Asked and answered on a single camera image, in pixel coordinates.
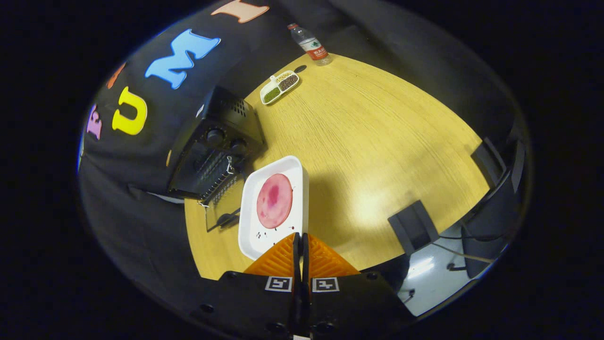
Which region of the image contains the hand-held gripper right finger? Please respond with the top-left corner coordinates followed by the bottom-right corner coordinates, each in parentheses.
top-left (302, 232), bottom-right (416, 339)

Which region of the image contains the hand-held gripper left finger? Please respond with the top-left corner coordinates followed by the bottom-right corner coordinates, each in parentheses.
top-left (193, 232), bottom-right (302, 340)

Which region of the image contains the pink round food slice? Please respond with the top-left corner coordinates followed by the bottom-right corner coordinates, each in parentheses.
top-left (256, 173), bottom-right (294, 230)

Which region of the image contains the white square plate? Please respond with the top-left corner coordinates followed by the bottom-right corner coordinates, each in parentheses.
top-left (238, 155), bottom-right (310, 261)

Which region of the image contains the black toaster oven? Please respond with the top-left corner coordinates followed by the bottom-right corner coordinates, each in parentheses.
top-left (168, 85), bottom-right (266, 233)

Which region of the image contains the black chair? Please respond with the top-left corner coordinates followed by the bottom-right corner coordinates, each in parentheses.
top-left (461, 137), bottom-right (525, 279)
top-left (388, 201), bottom-right (439, 255)

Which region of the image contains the white divided bean dish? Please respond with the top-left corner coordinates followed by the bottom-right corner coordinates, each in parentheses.
top-left (260, 70), bottom-right (300, 105)

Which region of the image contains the clear plastic water bottle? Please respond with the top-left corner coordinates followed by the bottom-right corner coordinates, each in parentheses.
top-left (288, 23), bottom-right (332, 67)

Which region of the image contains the thin grey cable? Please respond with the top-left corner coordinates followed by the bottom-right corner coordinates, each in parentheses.
top-left (432, 241), bottom-right (496, 264)

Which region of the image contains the metal oven wire rack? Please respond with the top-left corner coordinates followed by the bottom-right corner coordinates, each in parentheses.
top-left (197, 150), bottom-right (236, 204)

